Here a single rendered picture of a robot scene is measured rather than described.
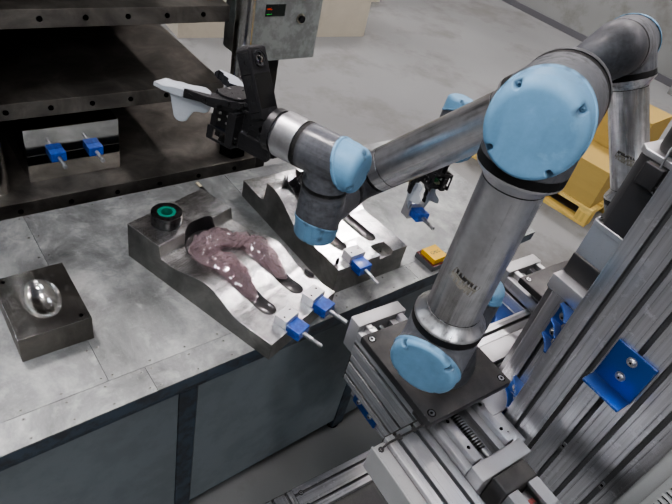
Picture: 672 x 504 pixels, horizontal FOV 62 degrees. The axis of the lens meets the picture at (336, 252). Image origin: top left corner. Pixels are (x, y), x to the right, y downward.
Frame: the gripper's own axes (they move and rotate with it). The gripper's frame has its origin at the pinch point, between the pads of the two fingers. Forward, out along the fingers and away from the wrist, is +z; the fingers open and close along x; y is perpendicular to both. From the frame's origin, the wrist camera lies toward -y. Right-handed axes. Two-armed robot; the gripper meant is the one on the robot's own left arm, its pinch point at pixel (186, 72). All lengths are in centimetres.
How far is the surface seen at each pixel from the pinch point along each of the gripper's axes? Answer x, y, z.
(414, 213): 78, 42, -27
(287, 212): 54, 48, 3
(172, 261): 20, 56, 13
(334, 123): 289, 107, 102
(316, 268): 49, 57, -13
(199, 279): 17, 54, 2
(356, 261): 50, 49, -24
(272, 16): 98, 9, 49
